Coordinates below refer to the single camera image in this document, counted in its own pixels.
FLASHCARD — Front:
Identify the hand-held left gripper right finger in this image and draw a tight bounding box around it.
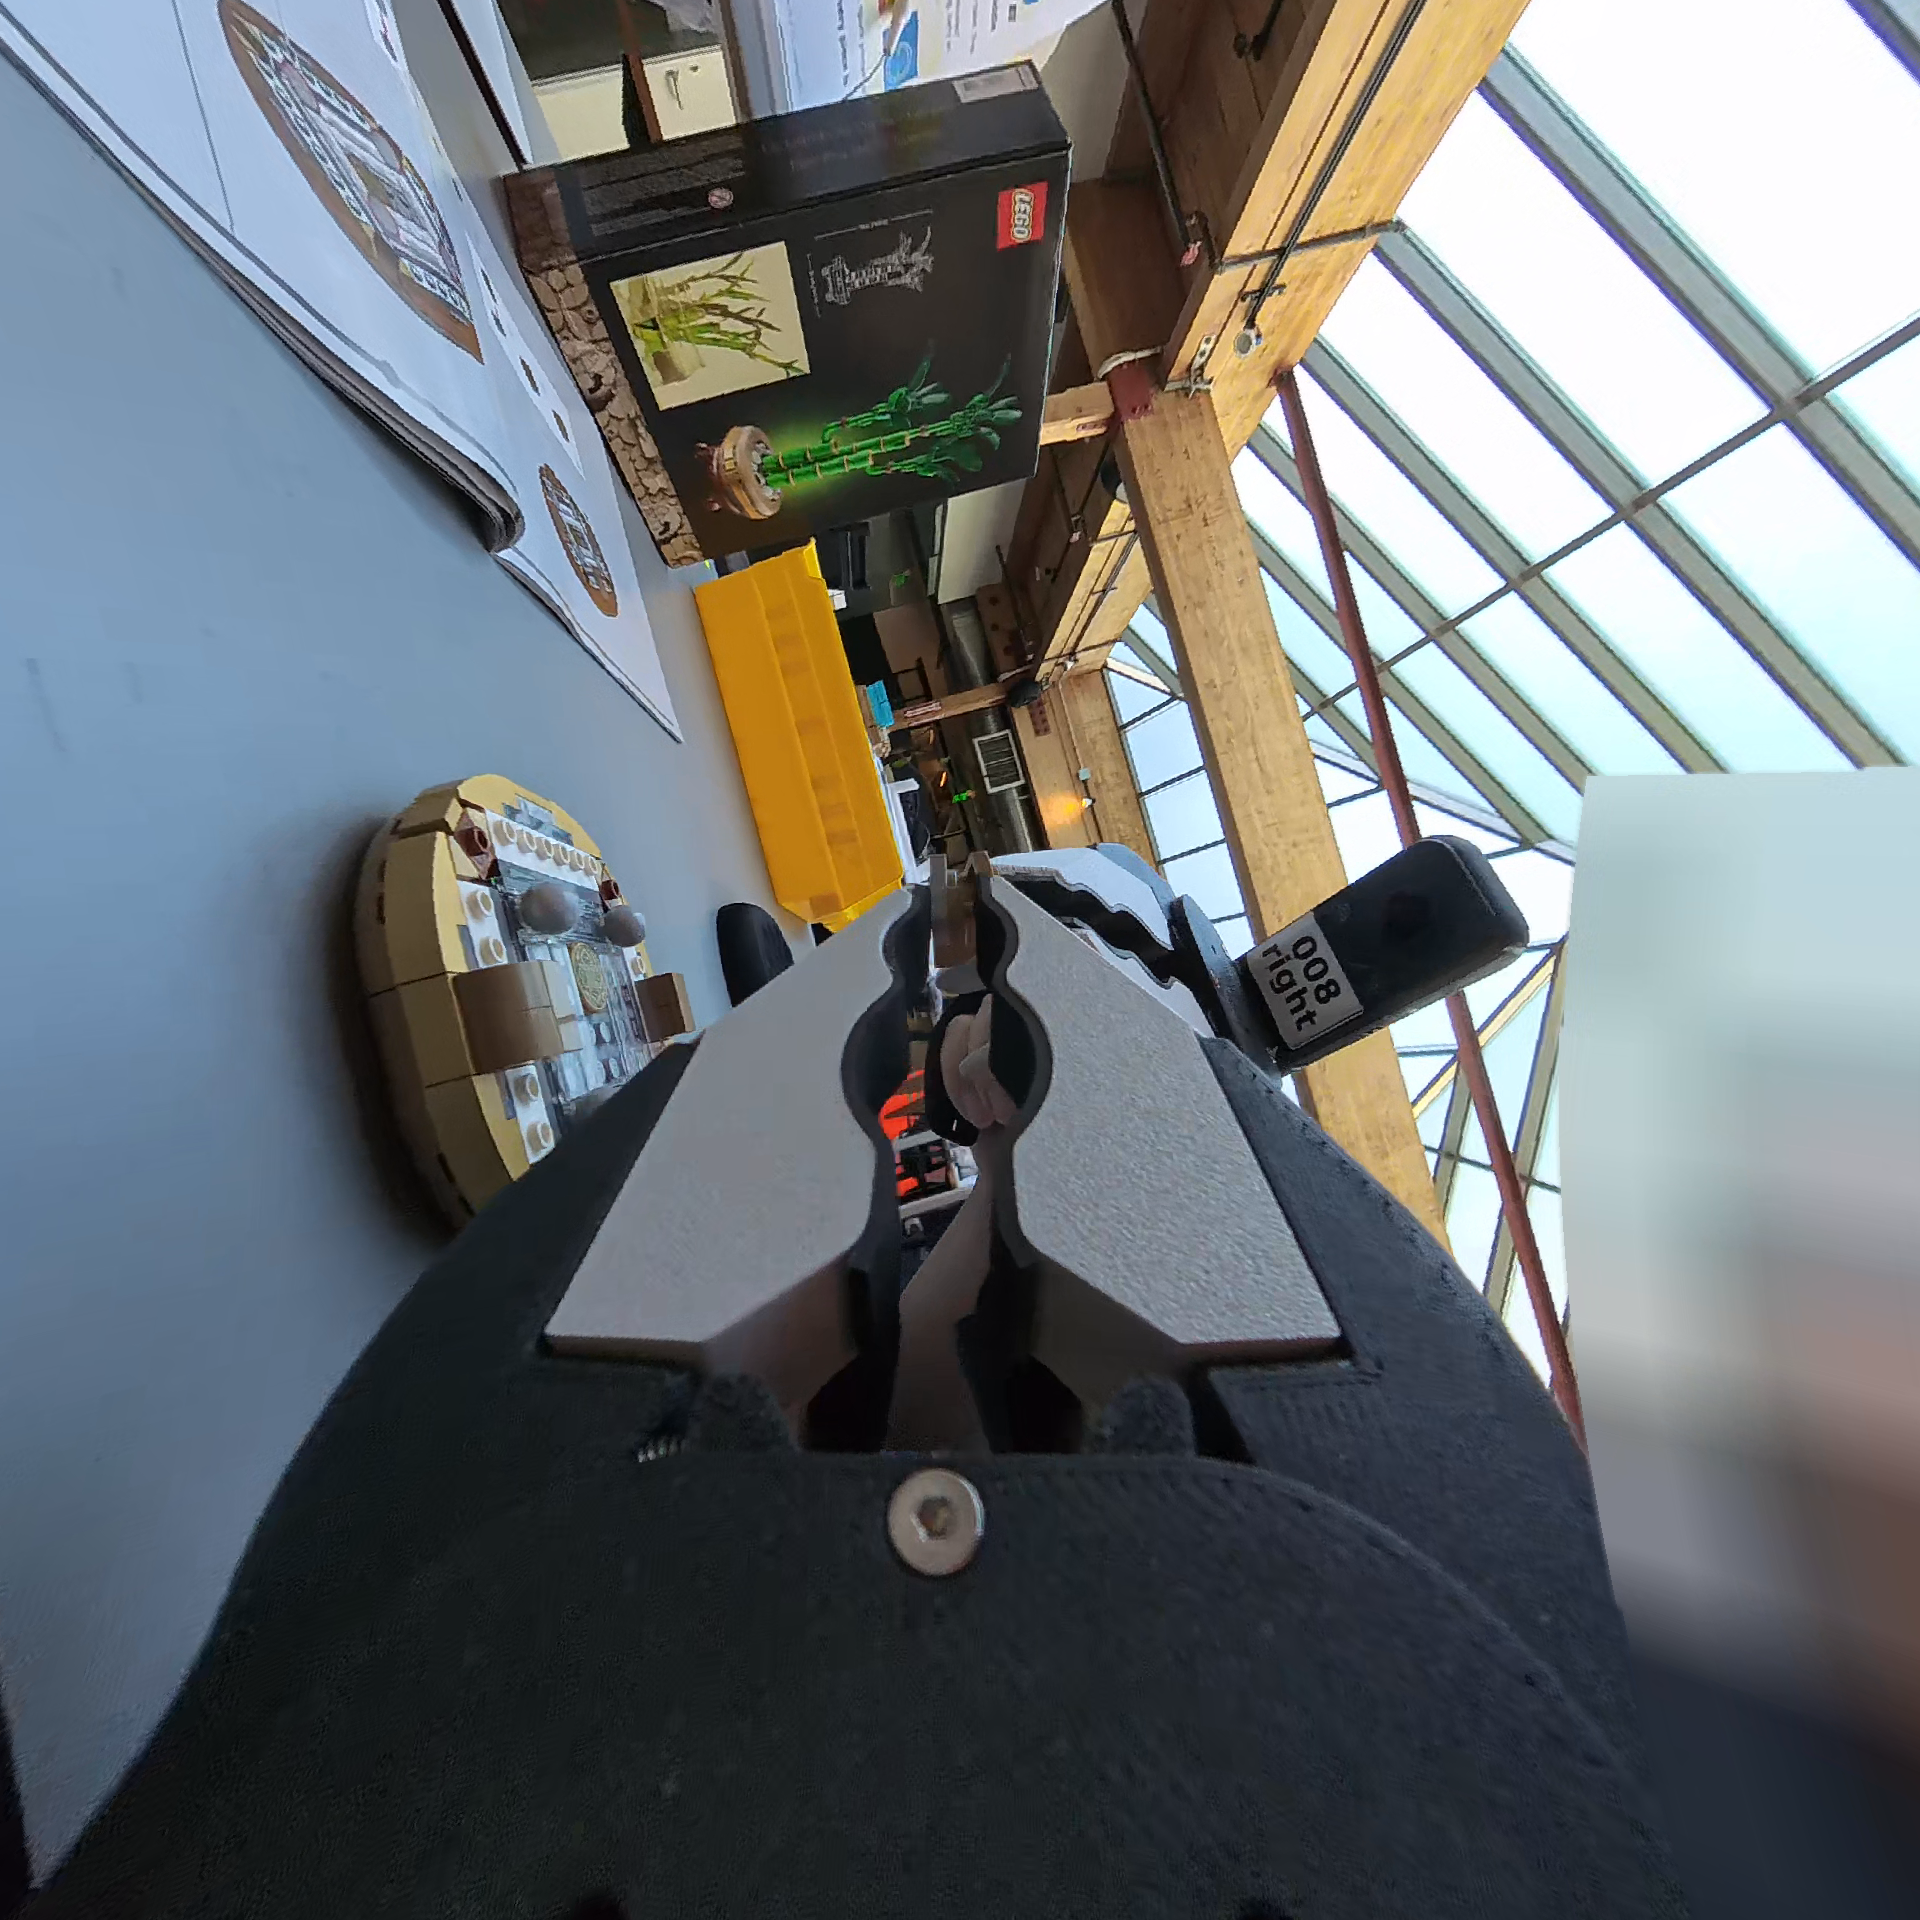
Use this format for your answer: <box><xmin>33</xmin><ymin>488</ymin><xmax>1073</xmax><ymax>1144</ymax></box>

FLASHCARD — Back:
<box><xmin>977</xmin><ymin>877</ymin><xmax>1344</xmax><ymax>1412</ymax></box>

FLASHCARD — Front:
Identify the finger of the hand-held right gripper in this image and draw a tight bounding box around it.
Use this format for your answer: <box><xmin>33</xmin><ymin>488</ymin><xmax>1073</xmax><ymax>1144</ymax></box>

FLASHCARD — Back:
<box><xmin>983</xmin><ymin>844</ymin><xmax>1203</xmax><ymax>1002</ymax></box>

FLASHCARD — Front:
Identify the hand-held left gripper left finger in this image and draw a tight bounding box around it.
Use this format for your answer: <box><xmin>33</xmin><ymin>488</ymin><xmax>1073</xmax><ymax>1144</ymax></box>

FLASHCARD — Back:
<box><xmin>543</xmin><ymin>885</ymin><xmax>928</xmax><ymax>1444</ymax></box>

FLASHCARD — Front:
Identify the round tan lego base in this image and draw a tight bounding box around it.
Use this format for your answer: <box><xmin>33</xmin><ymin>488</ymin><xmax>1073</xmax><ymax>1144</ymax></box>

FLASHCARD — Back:
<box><xmin>353</xmin><ymin>775</ymin><xmax>695</xmax><ymax>1225</ymax></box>

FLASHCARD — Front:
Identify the black lego box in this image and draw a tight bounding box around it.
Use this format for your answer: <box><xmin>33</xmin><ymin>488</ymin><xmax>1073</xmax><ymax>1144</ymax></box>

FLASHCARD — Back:
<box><xmin>499</xmin><ymin>64</ymin><xmax>1077</xmax><ymax>569</ymax></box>

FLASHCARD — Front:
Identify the lego instruction booklet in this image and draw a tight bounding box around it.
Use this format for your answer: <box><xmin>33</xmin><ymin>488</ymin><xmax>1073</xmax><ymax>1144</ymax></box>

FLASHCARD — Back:
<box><xmin>0</xmin><ymin>0</ymin><xmax>686</xmax><ymax>742</ymax></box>

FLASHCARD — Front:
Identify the person's right hand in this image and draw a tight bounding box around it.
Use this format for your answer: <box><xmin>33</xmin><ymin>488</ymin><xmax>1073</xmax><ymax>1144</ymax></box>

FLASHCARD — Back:
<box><xmin>942</xmin><ymin>1007</ymin><xmax>1037</xmax><ymax>1142</ymax></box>

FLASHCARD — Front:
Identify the black round textured pad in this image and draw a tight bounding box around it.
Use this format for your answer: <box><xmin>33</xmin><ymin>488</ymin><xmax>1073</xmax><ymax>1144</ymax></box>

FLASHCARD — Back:
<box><xmin>715</xmin><ymin>902</ymin><xmax>795</xmax><ymax>1005</ymax></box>

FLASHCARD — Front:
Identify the yellow plastic bin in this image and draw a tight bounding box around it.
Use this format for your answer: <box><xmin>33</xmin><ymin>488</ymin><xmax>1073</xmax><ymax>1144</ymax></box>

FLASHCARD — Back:
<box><xmin>690</xmin><ymin>536</ymin><xmax>912</xmax><ymax>928</ymax></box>

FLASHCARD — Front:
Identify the wooden roof post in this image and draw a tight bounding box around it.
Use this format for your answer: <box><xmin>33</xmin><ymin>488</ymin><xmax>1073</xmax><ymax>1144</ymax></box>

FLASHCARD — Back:
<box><xmin>1113</xmin><ymin>374</ymin><xmax>1451</xmax><ymax>1250</ymax></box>

